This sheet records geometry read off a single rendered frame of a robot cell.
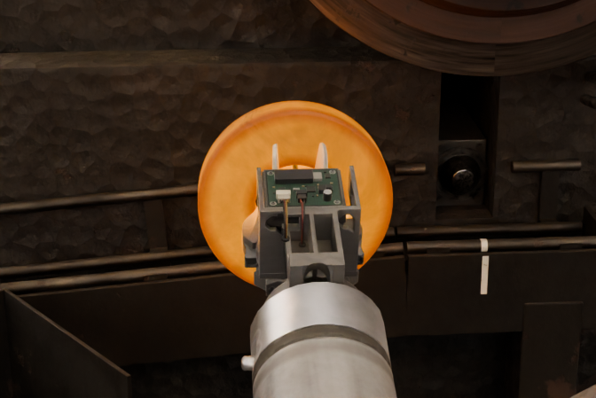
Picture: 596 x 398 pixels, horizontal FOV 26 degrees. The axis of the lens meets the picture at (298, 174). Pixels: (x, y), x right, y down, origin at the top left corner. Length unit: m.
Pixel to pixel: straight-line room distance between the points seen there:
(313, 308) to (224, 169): 0.23
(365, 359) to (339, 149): 0.27
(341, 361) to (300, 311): 0.05
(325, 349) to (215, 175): 0.27
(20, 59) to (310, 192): 0.48
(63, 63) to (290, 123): 0.34
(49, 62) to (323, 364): 0.59
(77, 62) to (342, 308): 0.54
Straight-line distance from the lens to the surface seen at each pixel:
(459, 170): 1.34
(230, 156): 1.02
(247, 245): 0.96
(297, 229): 0.90
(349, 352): 0.80
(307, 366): 0.79
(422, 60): 1.18
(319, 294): 0.83
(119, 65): 1.27
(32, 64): 1.29
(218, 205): 1.03
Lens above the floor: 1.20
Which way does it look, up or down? 20 degrees down
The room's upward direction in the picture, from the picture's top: straight up
